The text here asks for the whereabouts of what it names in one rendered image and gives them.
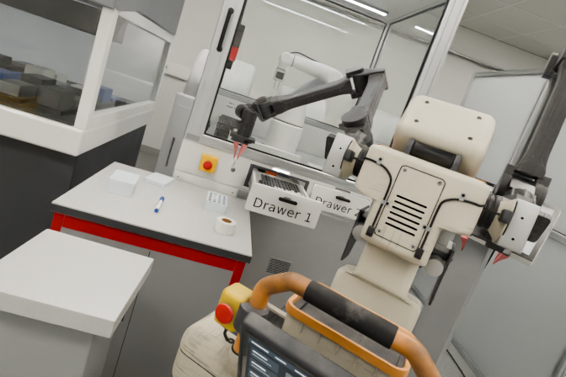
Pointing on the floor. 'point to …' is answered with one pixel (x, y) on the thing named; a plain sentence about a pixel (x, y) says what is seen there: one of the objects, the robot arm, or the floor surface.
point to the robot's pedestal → (64, 305)
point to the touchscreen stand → (451, 299)
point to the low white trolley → (188, 290)
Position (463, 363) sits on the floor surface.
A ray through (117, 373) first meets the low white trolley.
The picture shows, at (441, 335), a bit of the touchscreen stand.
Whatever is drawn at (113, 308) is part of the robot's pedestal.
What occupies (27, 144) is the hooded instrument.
